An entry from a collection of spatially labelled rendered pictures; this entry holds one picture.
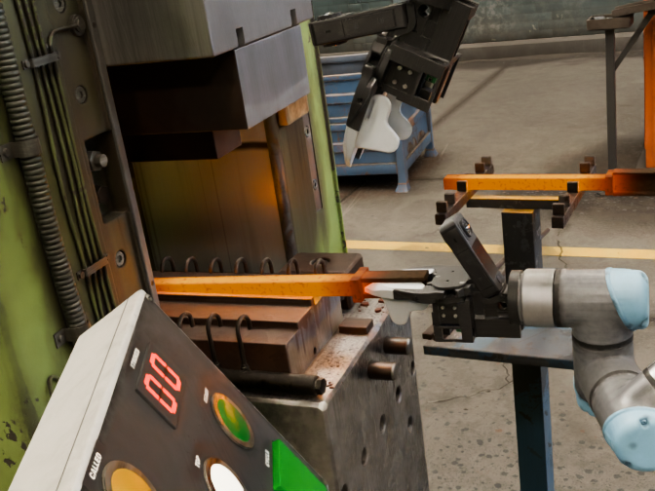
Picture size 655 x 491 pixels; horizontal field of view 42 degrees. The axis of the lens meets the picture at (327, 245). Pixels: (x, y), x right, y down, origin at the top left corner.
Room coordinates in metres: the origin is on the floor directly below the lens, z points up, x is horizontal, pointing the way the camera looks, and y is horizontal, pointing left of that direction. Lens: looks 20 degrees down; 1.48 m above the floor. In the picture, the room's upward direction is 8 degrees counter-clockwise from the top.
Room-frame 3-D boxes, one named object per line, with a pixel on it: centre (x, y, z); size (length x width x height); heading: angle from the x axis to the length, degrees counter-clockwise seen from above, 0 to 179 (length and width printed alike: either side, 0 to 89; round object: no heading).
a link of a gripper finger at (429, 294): (1.04, -0.12, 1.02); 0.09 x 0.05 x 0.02; 69
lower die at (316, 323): (1.19, 0.22, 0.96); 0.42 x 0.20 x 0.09; 66
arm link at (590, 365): (0.95, -0.33, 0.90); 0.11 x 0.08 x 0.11; 176
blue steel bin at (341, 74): (5.28, -0.10, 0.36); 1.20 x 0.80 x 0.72; 68
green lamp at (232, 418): (0.66, 0.11, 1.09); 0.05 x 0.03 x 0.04; 156
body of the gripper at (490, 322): (1.03, -0.19, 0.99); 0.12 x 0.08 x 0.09; 66
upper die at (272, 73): (1.19, 0.22, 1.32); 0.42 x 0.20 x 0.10; 66
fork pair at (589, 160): (1.66, -0.44, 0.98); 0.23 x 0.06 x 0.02; 61
